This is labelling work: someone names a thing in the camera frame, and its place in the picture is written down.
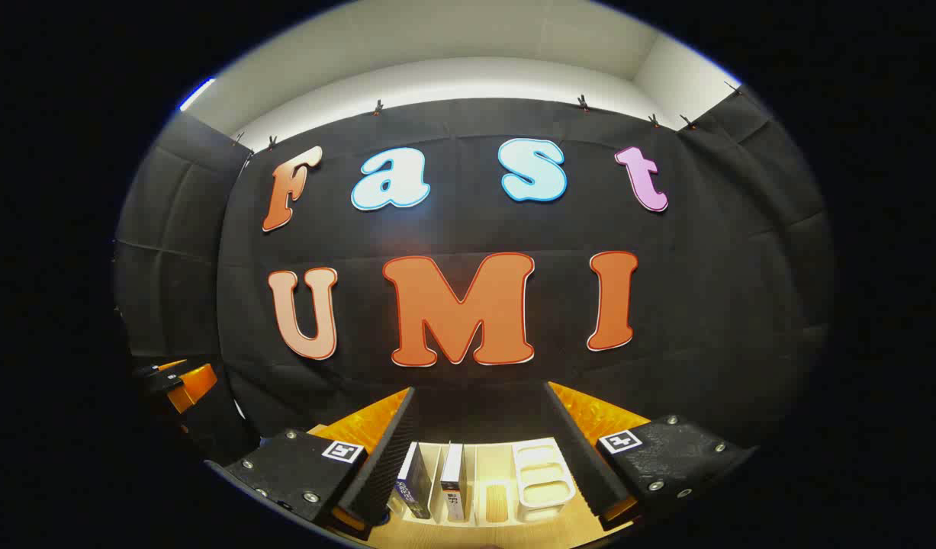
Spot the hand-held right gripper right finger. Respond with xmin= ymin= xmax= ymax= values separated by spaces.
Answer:
xmin=544 ymin=381 xmax=758 ymax=531

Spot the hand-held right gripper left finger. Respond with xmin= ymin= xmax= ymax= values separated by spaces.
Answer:
xmin=224 ymin=387 xmax=417 ymax=541

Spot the blue cover book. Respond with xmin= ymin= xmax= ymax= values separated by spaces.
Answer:
xmin=395 ymin=442 xmax=436 ymax=521

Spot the white bookshelf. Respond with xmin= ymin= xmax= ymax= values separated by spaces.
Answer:
xmin=388 ymin=436 xmax=579 ymax=527

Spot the white spine book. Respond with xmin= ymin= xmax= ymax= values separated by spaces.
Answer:
xmin=439 ymin=442 xmax=469 ymax=523

